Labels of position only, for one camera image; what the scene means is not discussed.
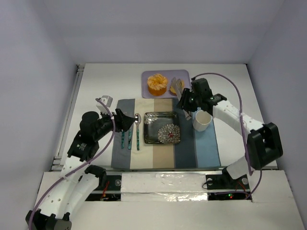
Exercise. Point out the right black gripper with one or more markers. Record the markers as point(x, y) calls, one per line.
point(188, 100)

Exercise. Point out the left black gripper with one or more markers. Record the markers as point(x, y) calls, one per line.
point(119, 120)

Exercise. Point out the slice of bread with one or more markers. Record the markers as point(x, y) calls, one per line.
point(182, 85)

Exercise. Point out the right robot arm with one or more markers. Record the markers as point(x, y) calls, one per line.
point(262, 143)

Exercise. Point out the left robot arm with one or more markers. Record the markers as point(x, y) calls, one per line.
point(78, 177)

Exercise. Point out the white ceramic mug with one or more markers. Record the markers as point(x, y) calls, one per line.
point(202, 120)

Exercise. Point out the lavender serving tray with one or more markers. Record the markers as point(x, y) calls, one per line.
point(181, 74)

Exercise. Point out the black floral square plate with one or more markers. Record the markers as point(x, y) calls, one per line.
point(161, 128)

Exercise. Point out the orange bundt cake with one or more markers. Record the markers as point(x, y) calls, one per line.
point(157, 84)

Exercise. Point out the striped cloth placemat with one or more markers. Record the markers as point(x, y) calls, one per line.
point(195, 150)

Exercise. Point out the foil covered front panel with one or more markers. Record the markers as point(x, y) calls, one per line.
point(163, 187)

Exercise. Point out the fork with teal handle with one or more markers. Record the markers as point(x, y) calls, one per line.
point(122, 139)

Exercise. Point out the spoon with teal handle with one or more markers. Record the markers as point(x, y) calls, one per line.
point(138, 120)

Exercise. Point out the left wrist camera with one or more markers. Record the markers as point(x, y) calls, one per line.
point(107, 101)

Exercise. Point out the aluminium frame rail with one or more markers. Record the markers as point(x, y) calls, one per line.
point(56, 163)

